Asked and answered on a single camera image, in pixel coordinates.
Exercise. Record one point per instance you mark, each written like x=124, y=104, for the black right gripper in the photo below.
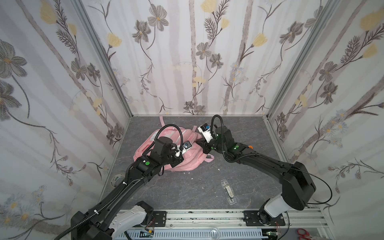
x=206, y=142

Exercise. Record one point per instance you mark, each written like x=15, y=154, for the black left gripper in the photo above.
x=179, y=157

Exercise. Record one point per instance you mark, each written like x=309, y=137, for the pink school backpack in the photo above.
x=192, y=153

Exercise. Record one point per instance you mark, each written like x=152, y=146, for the clear plastic stapler box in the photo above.
x=229, y=193

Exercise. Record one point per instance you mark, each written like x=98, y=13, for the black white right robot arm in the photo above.
x=297, y=184

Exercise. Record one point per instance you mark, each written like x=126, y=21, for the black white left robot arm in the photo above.
x=95, y=223

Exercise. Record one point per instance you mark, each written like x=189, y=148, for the clear tape roll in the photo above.
x=117, y=179

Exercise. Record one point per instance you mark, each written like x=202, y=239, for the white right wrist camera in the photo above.
x=205, y=130

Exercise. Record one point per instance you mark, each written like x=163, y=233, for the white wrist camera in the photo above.
x=205, y=130
x=184, y=148

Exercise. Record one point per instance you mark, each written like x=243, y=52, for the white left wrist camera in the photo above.
x=184, y=148

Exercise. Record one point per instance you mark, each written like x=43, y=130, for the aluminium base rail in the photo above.
x=229, y=224

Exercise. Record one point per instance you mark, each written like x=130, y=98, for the red handled scissors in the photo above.
x=304, y=234

